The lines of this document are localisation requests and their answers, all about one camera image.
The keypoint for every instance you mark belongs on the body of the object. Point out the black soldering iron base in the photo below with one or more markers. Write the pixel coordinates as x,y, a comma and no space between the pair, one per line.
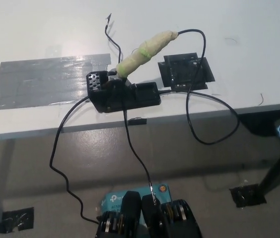
120,99

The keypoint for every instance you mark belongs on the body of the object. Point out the black robot torso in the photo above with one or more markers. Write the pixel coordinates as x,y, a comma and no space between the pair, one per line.
152,220

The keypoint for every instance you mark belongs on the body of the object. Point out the small black tape strip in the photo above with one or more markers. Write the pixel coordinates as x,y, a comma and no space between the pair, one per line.
137,121

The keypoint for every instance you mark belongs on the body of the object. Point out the teal router box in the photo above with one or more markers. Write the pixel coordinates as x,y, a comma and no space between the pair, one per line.
115,198

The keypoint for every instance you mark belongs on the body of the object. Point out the black floor tape patch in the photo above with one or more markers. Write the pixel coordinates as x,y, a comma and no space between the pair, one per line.
18,220
246,197

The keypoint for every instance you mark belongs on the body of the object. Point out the grey duct tape patch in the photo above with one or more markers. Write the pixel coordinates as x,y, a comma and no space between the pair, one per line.
43,79

